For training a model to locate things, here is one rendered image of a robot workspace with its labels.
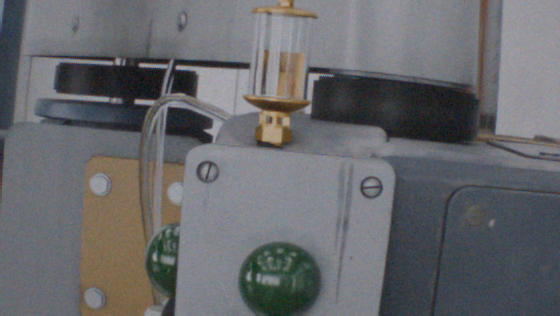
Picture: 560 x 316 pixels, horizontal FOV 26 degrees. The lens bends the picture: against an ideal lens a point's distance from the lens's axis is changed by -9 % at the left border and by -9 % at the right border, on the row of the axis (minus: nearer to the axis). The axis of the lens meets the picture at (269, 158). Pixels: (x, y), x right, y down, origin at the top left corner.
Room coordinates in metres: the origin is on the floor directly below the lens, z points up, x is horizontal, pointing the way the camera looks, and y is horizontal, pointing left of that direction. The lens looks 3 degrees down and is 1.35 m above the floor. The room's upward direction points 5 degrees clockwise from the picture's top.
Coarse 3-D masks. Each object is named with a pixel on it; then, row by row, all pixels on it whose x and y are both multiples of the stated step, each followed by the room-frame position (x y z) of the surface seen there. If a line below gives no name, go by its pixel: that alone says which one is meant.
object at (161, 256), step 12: (168, 228) 0.48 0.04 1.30; (156, 240) 0.48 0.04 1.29; (168, 240) 0.47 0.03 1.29; (156, 252) 0.47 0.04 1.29; (168, 252) 0.47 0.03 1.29; (156, 264) 0.47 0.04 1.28; (168, 264) 0.47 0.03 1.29; (156, 276) 0.47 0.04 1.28; (168, 276) 0.47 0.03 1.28; (156, 288) 0.48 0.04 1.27; (168, 288) 0.47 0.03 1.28
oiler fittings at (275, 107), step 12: (288, 0) 0.54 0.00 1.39; (252, 12) 0.55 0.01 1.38; (276, 12) 0.53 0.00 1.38; (288, 12) 0.53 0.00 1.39; (300, 12) 0.53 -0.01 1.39; (312, 12) 0.54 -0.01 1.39; (252, 96) 0.53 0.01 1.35; (264, 96) 0.53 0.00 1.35; (264, 108) 0.54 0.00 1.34; (276, 108) 0.54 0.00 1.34; (288, 108) 0.54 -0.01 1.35; (300, 108) 0.54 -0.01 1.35; (264, 120) 0.54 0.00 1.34; (276, 120) 0.54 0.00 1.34; (288, 120) 0.54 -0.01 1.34; (264, 132) 0.54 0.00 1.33; (276, 132) 0.54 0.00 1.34; (288, 132) 0.54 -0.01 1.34; (276, 144) 0.54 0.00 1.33
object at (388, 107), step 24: (312, 96) 0.66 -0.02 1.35; (336, 96) 0.63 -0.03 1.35; (360, 96) 0.62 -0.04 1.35; (384, 96) 0.62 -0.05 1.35; (408, 96) 0.62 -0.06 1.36; (432, 96) 0.62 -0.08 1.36; (456, 96) 0.63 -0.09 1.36; (336, 120) 0.63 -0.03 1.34; (360, 120) 0.62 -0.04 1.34; (384, 120) 0.62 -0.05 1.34; (408, 120) 0.62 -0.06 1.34; (432, 120) 0.62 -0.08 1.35; (456, 120) 0.63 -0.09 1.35
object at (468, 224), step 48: (240, 144) 0.54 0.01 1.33; (288, 144) 0.54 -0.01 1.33; (336, 144) 0.55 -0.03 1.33; (384, 144) 0.54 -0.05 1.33; (432, 144) 0.58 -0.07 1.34; (480, 144) 0.67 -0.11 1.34; (528, 144) 0.71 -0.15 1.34; (432, 192) 0.51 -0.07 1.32; (480, 192) 0.51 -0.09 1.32; (528, 192) 0.51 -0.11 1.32; (432, 240) 0.51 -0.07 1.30; (480, 240) 0.51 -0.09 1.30; (528, 240) 0.50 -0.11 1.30; (384, 288) 0.51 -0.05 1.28; (432, 288) 0.51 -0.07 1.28; (480, 288) 0.51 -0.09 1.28; (528, 288) 0.50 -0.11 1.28
